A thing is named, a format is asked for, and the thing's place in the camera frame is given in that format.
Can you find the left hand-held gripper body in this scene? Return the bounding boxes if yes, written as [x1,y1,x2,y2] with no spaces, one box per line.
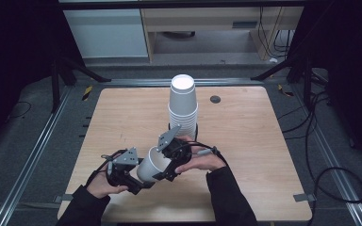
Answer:
[106,147,140,188]

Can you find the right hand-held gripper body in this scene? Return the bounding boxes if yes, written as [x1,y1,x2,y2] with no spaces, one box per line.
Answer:
[156,124,193,168]

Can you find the single white paper cup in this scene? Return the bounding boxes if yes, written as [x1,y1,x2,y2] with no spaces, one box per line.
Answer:
[136,146,174,184]

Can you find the stack of white paper cups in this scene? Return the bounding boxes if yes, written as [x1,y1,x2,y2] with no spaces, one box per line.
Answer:
[168,73,200,140]

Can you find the person's right hand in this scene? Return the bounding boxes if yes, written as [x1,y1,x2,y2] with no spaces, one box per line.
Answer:
[174,135,227,174]

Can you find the person's left hand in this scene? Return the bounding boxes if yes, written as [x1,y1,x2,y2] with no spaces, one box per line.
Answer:
[86,170,130,200]

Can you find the grey tape piece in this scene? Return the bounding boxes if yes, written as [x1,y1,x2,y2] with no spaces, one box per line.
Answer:
[292,193,318,203]
[53,194,74,204]

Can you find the yellow black tape strip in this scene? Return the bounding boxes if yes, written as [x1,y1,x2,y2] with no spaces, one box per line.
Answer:
[81,86,93,102]
[277,83,295,97]

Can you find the black metal stand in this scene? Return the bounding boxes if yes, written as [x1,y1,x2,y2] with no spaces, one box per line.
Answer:
[250,51,316,109]
[50,53,113,115]

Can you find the white cabinet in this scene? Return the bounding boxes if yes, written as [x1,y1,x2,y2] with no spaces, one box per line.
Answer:
[62,8,149,59]

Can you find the light wooden desk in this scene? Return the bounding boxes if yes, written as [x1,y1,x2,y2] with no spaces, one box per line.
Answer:
[140,6,304,63]

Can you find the dark curtain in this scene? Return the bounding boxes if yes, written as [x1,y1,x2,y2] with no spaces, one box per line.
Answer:
[0,0,64,154]
[295,0,362,172]

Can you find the left hand-held gripper cable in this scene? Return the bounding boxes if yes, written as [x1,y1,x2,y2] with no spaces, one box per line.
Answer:
[86,149,127,188]

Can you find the hand-held gripper cable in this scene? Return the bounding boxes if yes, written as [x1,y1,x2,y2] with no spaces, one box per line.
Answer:
[86,149,127,188]
[184,140,232,170]

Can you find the right hand-held gripper cable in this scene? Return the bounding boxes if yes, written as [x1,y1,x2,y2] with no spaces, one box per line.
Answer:
[184,140,232,170]

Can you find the metal floor rail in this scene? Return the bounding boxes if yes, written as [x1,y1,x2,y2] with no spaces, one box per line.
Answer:
[101,77,266,88]
[289,84,362,226]
[0,86,74,226]

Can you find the thin black floor cable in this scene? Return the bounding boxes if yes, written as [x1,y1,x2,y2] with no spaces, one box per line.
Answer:
[6,100,33,123]

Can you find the black cables under desk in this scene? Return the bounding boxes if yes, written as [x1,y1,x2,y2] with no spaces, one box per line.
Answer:
[258,6,297,59]

